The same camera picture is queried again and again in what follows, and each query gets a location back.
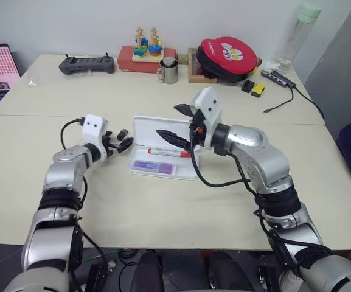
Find wooden colourful ring stacking toy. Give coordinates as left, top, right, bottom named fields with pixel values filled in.
left=131, top=26, right=166, bottom=63

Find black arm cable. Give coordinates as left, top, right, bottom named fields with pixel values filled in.
left=189, top=129, right=334, bottom=274
left=60, top=117, right=109, bottom=283

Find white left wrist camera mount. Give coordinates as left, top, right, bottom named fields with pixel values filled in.
left=82, top=114, right=109, bottom=161

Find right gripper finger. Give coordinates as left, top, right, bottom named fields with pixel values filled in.
left=156, top=129, right=191, bottom=151
left=174, top=104, right=196, bottom=118

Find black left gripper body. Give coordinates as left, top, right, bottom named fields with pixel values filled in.
left=102, top=130, right=120, bottom=158

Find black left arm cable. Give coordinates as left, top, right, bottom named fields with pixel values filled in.
left=60, top=117, right=109, bottom=283

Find purple eraser box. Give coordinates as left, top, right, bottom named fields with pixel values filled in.
left=133, top=160, right=175, bottom=175

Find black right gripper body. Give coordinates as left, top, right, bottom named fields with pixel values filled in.
left=189, top=109, right=208, bottom=151

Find black USB hub cable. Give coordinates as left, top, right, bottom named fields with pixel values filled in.
left=262, top=84, right=325, bottom=120

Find stainless steel mug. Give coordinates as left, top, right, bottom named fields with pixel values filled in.
left=156, top=56, right=179, bottom=85

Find grey USB hub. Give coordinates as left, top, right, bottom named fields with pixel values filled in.
left=260, top=69, right=296, bottom=89

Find white crumpled tissue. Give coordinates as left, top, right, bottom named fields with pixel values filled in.
left=261, top=60, right=282, bottom=73

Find red cardboard box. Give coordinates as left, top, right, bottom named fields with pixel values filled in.
left=117, top=46, right=178, bottom=74

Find black box under table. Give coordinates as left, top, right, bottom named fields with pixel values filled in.
left=85, top=262, right=109, bottom=292

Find green cable under table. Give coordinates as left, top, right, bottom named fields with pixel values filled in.
left=83, top=249, right=119, bottom=263

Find black handheld remote controller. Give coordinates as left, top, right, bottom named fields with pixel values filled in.
left=58, top=53, right=116, bottom=75

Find red whiteboard marker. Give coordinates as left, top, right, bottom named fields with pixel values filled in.
left=147, top=147, right=192, bottom=159

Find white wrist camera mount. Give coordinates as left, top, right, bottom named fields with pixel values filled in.
left=189, top=86, right=223, bottom=151
left=82, top=114, right=109, bottom=161

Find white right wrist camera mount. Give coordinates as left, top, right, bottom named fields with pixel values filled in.
left=189, top=86, right=223, bottom=151

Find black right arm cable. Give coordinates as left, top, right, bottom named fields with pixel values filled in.
left=189, top=129, right=334, bottom=274

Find dark rounded shape under table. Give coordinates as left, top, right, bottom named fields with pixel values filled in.
left=131, top=250, right=164, bottom=292

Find clear bottle with green lid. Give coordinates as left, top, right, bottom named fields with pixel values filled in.
left=273, top=1, right=322, bottom=75

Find white plastic pencil case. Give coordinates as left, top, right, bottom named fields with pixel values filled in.
left=127, top=115, right=201, bottom=181

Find small yellow black box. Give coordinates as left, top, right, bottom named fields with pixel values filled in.
left=251, top=82, right=266, bottom=99

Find brown wooden box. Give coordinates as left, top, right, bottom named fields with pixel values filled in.
left=187, top=47, right=219, bottom=84

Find red black round cartoon case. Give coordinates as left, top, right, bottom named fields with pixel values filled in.
left=196, top=36, right=259, bottom=84

